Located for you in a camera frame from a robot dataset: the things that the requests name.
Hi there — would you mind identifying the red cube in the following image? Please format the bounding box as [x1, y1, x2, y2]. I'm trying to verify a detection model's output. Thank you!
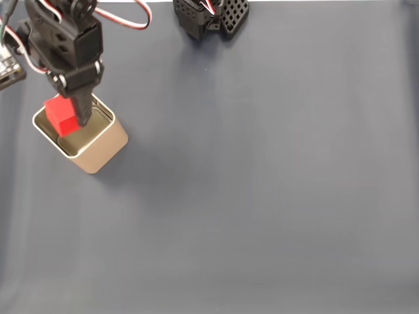
[43, 94, 81, 138]

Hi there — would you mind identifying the beige square metal container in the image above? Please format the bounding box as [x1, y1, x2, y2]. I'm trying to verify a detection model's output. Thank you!
[31, 93, 129, 175]

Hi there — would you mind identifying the red white black servo cable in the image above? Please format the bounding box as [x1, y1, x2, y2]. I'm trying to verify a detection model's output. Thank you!
[94, 0, 152, 31]
[0, 19, 50, 75]

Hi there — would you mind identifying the gripper camera circuit board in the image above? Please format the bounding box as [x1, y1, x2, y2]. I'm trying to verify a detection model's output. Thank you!
[0, 42, 27, 92]

